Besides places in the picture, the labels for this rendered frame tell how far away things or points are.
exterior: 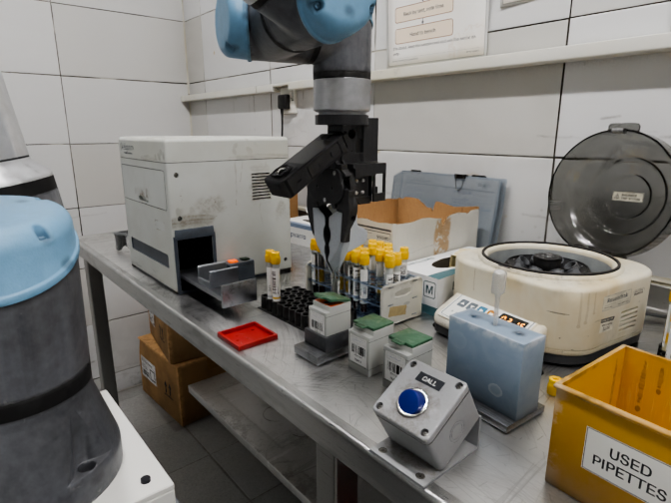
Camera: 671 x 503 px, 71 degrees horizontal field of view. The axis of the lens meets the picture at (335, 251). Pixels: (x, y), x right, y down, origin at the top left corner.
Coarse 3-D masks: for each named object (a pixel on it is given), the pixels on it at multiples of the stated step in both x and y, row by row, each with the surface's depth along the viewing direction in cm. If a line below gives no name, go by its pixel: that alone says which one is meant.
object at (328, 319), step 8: (320, 304) 67; (328, 304) 66; (336, 304) 66; (344, 304) 67; (312, 312) 67; (320, 312) 66; (328, 312) 65; (336, 312) 66; (344, 312) 67; (312, 320) 68; (320, 320) 66; (328, 320) 65; (336, 320) 66; (344, 320) 67; (312, 328) 68; (320, 328) 66; (328, 328) 66; (336, 328) 67; (344, 328) 68
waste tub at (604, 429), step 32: (608, 352) 47; (640, 352) 47; (576, 384) 43; (608, 384) 48; (640, 384) 48; (576, 416) 40; (608, 416) 38; (640, 416) 48; (576, 448) 41; (608, 448) 38; (640, 448) 36; (576, 480) 41; (608, 480) 39; (640, 480) 37
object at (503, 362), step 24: (456, 312) 57; (480, 312) 57; (456, 336) 56; (480, 336) 53; (504, 336) 50; (528, 336) 50; (456, 360) 57; (480, 360) 54; (504, 360) 51; (528, 360) 50; (480, 384) 54; (504, 384) 51; (528, 384) 51; (480, 408) 53; (504, 408) 52; (528, 408) 52
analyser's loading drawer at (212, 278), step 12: (204, 264) 88; (216, 264) 89; (192, 276) 91; (204, 276) 88; (216, 276) 84; (228, 276) 86; (204, 288) 85; (216, 288) 84; (228, 288) 80; (240, 288) 82; (252, 288) 83; (228, 300) 81; (240, 300) 82; (252, 300) 84
